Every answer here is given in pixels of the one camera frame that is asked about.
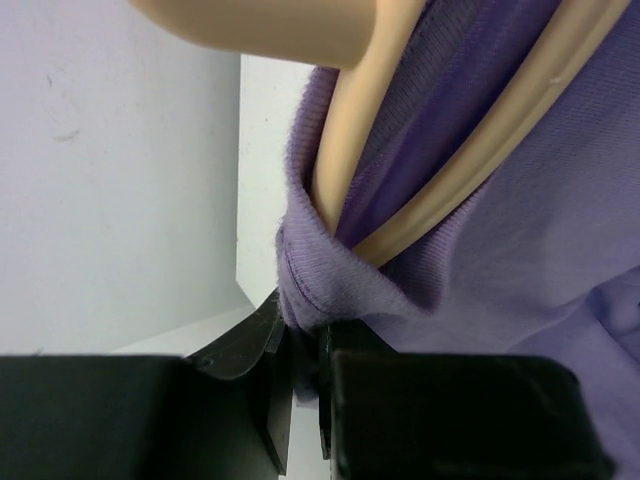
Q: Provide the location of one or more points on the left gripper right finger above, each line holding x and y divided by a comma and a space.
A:
387, 415

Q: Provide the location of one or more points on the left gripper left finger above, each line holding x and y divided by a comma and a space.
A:
223, 412

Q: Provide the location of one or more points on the purple t shirt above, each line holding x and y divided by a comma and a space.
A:
542, 259

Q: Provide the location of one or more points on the wooden hanger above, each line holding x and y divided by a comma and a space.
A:
364, 41

